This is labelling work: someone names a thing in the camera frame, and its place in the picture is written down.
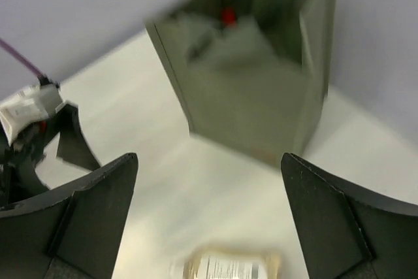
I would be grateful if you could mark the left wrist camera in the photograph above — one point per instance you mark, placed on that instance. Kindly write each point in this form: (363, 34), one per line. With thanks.
(29, 105)

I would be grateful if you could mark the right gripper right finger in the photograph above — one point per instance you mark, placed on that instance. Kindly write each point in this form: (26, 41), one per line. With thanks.
(346, 230)

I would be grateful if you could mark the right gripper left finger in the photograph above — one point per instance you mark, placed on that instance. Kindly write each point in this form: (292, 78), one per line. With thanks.
(72, 231)

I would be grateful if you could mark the green dish soap bottle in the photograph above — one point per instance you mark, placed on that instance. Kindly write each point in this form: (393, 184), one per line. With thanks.
(228, 17)

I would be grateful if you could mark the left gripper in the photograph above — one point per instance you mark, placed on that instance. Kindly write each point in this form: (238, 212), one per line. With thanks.
(19, 179)

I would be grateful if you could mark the amber soap bottle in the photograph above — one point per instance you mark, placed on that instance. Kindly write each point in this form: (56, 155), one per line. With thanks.
(215, 261)

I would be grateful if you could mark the green canvas bag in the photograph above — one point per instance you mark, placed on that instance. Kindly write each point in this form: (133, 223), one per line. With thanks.
(257, 87)

